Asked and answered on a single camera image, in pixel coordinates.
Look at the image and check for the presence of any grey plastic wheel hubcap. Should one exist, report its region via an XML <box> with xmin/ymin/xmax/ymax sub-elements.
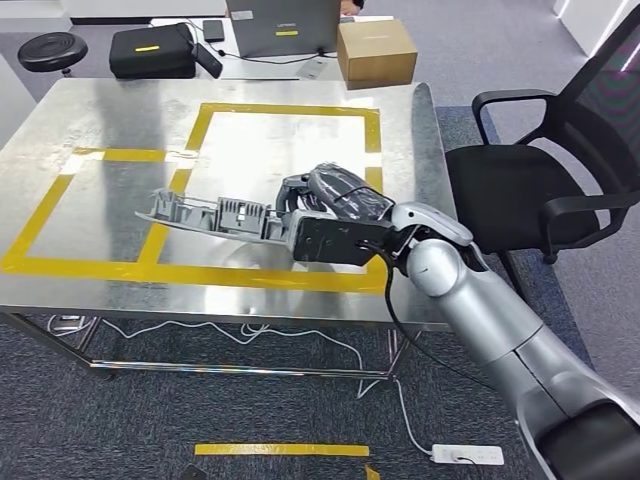
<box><xmin>134</xmin><ymin>188</ymin><xmax>296</xmax><ymax>248</ymax></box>

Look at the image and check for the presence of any steel workbench table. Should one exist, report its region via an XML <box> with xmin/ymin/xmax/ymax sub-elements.
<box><xmin>0</xmin><ymin>78</ymin><xmax>458</xmax><ymax>382</ymax></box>

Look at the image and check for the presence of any white desk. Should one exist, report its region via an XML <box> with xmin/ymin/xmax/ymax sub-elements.
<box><xmin>149</xmin><ymin>14</ymin><xmax>396</xmax><ymax>82</ymax></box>

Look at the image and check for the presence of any brown cardboard box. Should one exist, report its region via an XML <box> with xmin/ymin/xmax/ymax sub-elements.
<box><xmin>336</xmin><ymin>18</ymin><xmax>418</xmax><ymax>91</ymax></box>

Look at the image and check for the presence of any yellow floor tape marking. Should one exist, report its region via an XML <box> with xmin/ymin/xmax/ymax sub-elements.
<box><xmin>195</xmin><ymin>442</ymin><xmax>381</xmax><ymax>480</ymax></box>

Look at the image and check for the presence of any grey case with yellow mark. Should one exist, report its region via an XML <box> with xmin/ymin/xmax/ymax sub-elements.
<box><xmin>225</xmin><ymin>0</ymin><xmax>342</xmax><ymax>60</ymax></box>

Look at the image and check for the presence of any black office chair with armrests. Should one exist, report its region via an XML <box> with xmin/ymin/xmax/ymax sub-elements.
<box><xmin>445</xmin><ymin>3</ymin><xmax>640</xmax><ymax>299</ymax></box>

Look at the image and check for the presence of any white power strip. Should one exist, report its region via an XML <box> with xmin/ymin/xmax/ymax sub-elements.
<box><xmin>431</xmin><ymin>443</ymin><xmax>505</xmax><ymax>467</ymax></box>

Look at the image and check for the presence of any black case with yellow mark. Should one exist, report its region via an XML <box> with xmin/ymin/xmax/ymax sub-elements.
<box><xmin>109</xmin><ymin>21</ymin><xmax>224</xmax><ymax>81</ymax></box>

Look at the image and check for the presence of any black round stool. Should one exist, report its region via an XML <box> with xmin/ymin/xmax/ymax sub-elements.
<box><xmin>17</xmin><ymin>31</ymin><xmax>90</xmax><ymax>75</ymax></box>

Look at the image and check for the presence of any white cabinet panel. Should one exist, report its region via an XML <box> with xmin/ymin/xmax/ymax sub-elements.
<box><xmin>0</xmin><ymin>52</ymin><xmax>37</xmax><ymax>150</ymax></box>

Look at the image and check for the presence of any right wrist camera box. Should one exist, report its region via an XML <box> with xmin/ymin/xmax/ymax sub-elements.
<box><xmin>291</xmin><ymin>210</ymin><xmax>396</xmax><ymax>268</ymax></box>

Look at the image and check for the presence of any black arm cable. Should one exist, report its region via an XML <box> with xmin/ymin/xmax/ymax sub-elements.
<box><xmin>383</xmin><ymin>241</ymin><xmax>501</xmax><ymax>392</ymax></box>

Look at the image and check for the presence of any white floor cable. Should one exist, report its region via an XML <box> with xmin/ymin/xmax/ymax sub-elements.
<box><xmin>46</xmin><ymin>316</ymin><xmax>433</xmax><ymax>458</ymax></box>

